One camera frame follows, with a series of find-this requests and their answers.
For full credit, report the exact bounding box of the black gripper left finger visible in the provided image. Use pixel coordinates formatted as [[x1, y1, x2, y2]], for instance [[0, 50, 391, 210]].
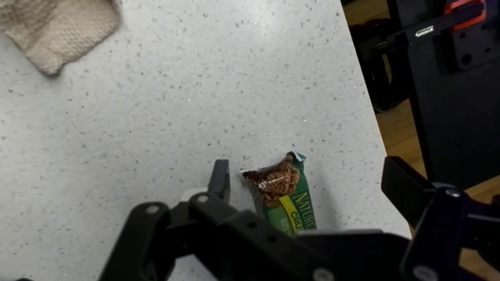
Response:
[[99, 157, 252, 281]]

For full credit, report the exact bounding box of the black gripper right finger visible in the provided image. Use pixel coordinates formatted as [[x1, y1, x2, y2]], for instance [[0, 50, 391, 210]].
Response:
[[380, 154, 500, 281]]

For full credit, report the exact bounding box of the green granola bar packet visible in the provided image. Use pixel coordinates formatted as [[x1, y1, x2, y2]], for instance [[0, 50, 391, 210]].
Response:
[[239, 150, 319, 237]]

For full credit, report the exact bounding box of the orange black bar clamp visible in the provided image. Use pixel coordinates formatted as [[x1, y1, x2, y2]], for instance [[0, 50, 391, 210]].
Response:
[[358, 0, 489, 53]]

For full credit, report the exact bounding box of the beige crumpled cloth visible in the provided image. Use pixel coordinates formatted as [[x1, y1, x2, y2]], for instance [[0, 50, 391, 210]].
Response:
[[0, 0, 125, 78]]

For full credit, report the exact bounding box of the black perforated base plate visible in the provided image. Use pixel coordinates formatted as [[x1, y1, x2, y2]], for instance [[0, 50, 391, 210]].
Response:
[[450, 0, 500, 71]]

